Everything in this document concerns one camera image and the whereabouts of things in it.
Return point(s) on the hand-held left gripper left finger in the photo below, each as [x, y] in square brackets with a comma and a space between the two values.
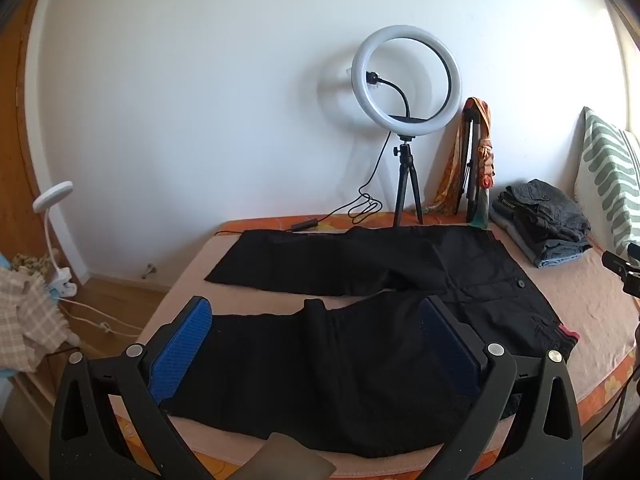
[180, 347]

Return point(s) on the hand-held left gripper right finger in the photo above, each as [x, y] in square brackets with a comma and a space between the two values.
[450, 352]

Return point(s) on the black pants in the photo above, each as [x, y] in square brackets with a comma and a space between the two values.
[325, 360]

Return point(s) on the folded grey textured pants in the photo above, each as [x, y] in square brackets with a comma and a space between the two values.
[550, 205]

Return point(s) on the metal door stopper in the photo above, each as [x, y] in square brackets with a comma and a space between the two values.
[148, 271]

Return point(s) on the peach blanket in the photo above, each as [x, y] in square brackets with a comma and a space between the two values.
[575, 300]

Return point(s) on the stack of folded clothes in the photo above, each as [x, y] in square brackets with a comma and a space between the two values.
[525, 235]

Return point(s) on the folded blue jeans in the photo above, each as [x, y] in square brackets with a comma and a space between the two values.
[560, 259]

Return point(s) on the orange floral bed sheet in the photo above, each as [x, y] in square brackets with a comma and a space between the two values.
[600, 390]

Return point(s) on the beige checkered cloth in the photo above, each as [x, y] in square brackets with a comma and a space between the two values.
[30, 310]

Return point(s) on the cream floral cloth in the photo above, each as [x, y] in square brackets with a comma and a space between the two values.
[30, 262]

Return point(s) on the orange patterned scarf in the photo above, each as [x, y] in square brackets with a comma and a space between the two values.
[447, 180]

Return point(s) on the silver and black tripod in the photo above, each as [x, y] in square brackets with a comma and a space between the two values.
[472, 180]

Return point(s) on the tripod with colourful scarves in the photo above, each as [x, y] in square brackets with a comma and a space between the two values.
[486, 160]

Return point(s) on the white clip lamp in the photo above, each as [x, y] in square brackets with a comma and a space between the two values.
[52, 195]

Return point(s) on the wooden door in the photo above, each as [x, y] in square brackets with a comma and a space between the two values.
[15, 185]

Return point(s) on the green patterned white pillow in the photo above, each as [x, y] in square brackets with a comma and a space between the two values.
[605, 160]

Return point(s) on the black gooseneck phone holder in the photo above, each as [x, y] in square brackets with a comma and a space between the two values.
[372, 78]

